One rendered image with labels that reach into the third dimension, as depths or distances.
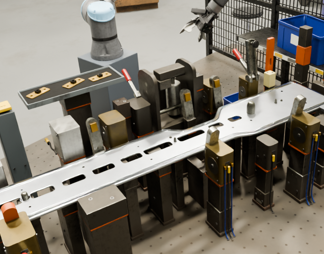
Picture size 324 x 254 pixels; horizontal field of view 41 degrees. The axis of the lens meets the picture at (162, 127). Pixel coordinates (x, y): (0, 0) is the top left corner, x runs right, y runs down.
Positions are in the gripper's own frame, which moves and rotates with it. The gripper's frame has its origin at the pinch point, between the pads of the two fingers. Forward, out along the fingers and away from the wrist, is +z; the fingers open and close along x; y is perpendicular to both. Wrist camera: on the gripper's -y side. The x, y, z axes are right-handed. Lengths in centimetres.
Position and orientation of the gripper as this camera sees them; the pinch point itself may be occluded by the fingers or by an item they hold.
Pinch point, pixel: (188, 37)
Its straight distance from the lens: 243.0
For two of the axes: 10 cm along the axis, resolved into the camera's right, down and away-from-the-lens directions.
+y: 3.6, 7.0, -6.1
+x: 7.4, 1.8, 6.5
